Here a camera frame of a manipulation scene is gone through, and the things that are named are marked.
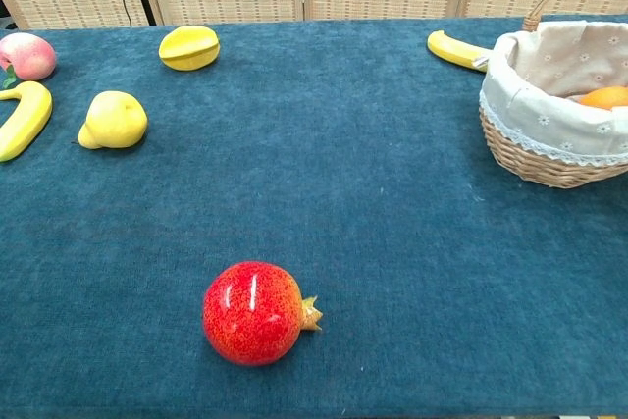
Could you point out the yellow toy starfruit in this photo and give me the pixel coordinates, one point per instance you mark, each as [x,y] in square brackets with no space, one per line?
[189,48]

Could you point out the pink toy peach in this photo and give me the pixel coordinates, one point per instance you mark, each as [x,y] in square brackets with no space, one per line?
[29,57]

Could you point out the yellow toy pear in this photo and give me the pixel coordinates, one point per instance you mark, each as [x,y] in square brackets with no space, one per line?
[114,120]

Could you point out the red toy pomegranate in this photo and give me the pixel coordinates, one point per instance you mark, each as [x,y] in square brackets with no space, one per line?
[250,313]

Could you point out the orange toy orange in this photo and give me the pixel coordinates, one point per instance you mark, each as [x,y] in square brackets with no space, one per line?
[606,97]

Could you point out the yellow toy banana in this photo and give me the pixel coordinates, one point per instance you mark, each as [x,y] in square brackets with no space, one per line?
[27,120]
[454,51]

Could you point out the blue table cloth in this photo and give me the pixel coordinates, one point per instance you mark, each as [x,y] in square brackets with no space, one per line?
[319,183]

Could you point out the wicker basket with cloth liner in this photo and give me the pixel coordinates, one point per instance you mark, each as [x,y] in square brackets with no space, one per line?
[539,120]

